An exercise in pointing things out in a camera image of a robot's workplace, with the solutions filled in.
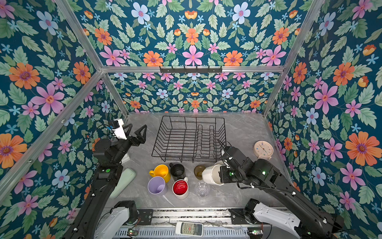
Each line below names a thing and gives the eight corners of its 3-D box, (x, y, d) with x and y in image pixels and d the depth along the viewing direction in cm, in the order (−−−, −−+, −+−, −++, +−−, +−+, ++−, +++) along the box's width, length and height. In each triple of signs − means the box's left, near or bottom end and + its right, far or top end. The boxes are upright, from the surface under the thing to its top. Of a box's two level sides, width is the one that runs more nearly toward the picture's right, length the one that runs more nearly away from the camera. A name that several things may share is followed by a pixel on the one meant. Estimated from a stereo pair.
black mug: (168, 177, 88) (165, 171, 82) (172, 167, 92) (169, 161, 85) (184, 181, 87) (182, 175, 80) (187, 171, 91) (185, 165, 84)
